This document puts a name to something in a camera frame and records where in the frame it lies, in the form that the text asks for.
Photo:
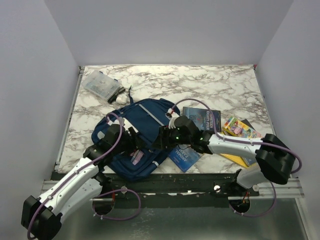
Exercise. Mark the Animal Farm book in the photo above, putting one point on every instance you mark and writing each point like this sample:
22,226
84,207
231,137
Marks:
184,157

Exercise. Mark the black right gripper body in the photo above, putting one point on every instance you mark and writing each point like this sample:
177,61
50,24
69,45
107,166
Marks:
174,137

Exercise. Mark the blue picture book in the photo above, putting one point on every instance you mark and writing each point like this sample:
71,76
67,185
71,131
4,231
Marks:
249,161

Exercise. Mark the colourful children's book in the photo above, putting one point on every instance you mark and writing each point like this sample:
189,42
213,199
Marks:
237,128

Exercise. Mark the navy blue student backpack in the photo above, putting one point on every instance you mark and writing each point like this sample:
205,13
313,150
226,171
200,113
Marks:
146,117

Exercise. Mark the black mounting base plate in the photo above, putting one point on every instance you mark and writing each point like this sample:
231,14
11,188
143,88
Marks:
176,190

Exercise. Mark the yellow notebook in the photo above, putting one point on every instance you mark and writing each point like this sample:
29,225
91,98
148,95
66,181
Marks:
236,159

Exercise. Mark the white cylindrical object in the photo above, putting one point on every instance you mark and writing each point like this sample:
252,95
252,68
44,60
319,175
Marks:
121,99

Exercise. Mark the aluminium extrusion rail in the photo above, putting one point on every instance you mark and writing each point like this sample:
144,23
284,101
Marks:
292,190

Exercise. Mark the Nineteen Eighty-Four book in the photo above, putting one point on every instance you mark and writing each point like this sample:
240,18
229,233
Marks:
203,119

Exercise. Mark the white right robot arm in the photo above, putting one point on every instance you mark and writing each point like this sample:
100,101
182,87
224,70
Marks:
274,160

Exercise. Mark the purple highlighter marker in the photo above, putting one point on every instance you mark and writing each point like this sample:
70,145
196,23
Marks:
137,157

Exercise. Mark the clear plastic organiser box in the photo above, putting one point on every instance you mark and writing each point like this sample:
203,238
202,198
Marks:
101,85

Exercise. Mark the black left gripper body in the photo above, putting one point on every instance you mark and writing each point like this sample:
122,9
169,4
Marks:
127,145

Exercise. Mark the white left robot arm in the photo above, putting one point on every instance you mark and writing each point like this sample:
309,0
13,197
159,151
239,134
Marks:
44,215

